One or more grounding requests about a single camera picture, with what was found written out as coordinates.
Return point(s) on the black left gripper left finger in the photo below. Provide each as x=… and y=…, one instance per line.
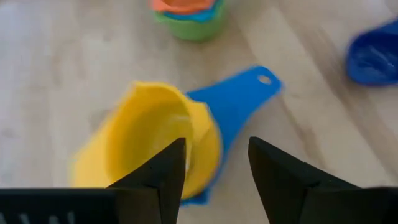
x=155, y=186

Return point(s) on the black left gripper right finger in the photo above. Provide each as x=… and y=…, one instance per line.
x=280, y=186

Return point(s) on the yellow measuring cup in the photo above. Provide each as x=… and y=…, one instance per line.
x=140, y=130

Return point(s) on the royal blue measuring cup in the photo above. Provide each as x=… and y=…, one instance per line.
x=239, y=96

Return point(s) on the green measuring cup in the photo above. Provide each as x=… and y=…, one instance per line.
x=192, y=31

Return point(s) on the small navy measuring cup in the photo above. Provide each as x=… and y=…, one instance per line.
x=373, y=56

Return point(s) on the light blue measuring cup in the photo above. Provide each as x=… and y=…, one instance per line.
x=199, y=17

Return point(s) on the orange measuring cup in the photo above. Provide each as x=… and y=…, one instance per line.
x=180, y=5

